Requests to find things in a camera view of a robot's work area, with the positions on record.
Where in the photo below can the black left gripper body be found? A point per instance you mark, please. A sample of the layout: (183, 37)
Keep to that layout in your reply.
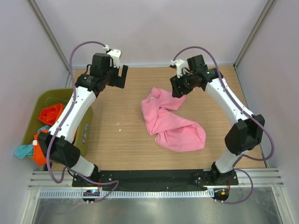
(111, 77)

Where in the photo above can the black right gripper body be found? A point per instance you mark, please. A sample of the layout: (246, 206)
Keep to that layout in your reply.
(186, 83)

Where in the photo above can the pink t shirt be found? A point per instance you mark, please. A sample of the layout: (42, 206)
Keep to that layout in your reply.
(172, 132)

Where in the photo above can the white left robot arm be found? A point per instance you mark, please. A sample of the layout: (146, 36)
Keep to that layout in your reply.
(87, 89)

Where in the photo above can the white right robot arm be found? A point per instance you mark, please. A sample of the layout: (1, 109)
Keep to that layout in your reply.
(246, 128)

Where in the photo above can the olive green plastic bin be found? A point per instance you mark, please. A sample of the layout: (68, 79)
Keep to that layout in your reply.
(57, 96)

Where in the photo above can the orange t shirt in bin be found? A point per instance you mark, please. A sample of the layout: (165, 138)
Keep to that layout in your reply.
(50, 115)

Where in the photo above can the orange t shirt over rim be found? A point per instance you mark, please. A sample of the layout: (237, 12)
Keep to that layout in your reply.
(61, 152)

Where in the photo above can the teal t shirt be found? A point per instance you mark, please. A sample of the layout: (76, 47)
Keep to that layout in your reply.
(23, 150)

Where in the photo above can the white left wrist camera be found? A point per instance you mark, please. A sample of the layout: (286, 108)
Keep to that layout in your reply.
(115, 55)

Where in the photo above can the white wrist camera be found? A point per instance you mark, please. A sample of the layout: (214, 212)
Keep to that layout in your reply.
(115, 55)
(178, 64)

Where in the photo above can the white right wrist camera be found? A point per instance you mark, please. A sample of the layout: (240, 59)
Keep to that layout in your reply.
(178, 64)

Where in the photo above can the aluminium frame post left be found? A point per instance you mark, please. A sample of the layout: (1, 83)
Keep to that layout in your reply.
(40, 17)

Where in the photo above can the aluminium frame post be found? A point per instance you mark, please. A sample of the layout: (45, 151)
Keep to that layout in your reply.
(254, 31)
(40, 17)

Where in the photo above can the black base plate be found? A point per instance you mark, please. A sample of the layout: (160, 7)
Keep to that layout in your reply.
(167, 180)

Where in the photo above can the slotted cable duct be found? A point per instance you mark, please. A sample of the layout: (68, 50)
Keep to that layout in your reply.
(94, 194)

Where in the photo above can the aluminium front rail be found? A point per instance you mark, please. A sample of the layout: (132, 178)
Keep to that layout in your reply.
(257, 177)

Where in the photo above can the aluminium frame post right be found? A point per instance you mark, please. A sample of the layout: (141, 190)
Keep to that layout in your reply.
(254, 31)

